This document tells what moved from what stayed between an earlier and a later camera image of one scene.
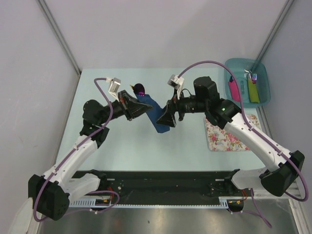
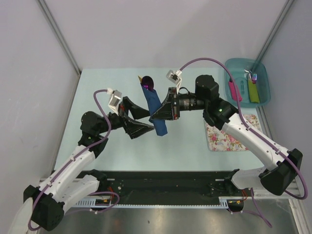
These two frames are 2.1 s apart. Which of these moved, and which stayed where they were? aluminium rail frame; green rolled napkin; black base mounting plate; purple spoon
Moved: purple spoon
Stayed: black base mounting plate; green rolled napkin; aluminium rail frame
